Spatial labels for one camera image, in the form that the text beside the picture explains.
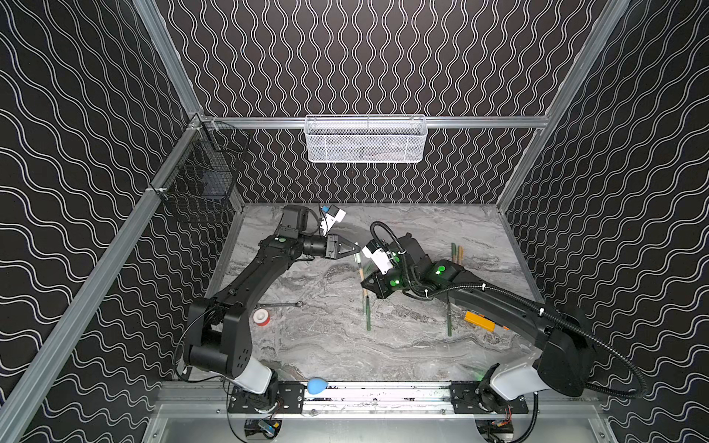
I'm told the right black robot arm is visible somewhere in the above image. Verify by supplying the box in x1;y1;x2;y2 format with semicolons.
362;221;648;401

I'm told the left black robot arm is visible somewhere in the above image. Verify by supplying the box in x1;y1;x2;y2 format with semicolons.
181;205;360;395

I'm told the metal wrench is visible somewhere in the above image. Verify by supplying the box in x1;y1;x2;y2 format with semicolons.
257;301;304;309

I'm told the orange yellow box cutter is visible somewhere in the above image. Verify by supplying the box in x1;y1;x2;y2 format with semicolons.
463;311;509;332

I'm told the red white tape roll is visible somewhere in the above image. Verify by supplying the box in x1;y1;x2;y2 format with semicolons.
252;308;271;327

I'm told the blue egg-shaped object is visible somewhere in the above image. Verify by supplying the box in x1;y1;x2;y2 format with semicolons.
306;378;329;396

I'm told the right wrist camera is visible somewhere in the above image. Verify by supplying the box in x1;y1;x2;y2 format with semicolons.
361;245;398;275

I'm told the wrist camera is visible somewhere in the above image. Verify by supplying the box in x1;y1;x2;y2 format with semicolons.
321;205;346;234
361;245;398;275

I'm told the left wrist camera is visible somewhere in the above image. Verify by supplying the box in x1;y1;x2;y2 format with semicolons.
321;205;346;234

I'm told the white wire mesh basket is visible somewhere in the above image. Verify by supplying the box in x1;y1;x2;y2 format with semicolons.
304;114;428;164

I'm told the aluminium front rail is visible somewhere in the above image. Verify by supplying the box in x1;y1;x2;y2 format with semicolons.
154;379;599;420

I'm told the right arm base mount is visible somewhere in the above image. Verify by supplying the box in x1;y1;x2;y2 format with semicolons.
450;381;529;415

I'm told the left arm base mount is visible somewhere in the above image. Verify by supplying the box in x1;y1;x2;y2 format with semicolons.
227;381;306;415

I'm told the black wire mesh basket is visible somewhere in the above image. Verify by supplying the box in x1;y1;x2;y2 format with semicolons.
157;119;253;225

